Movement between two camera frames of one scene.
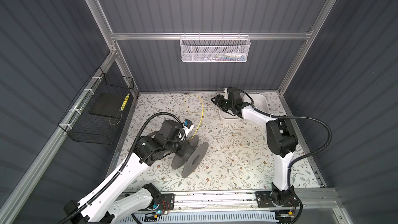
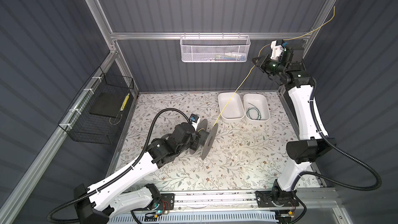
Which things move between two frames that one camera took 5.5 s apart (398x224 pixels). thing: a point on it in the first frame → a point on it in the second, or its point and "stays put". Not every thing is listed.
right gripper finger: [225, 109] → [263, 67]
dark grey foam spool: [192, 157] → [207, 138]
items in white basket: [228, 57] stays put
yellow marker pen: [125, 102] stays put
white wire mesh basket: [215, 48] stays put
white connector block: [226, 94] → [276, 50]
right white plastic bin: [259, 100] stays put
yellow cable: [202, 111] → [310, 33]
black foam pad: [108, 104] stays put
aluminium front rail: [313, 198] stays put
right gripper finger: [219, 100] → [260, 60]
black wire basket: [93, 117] stays put
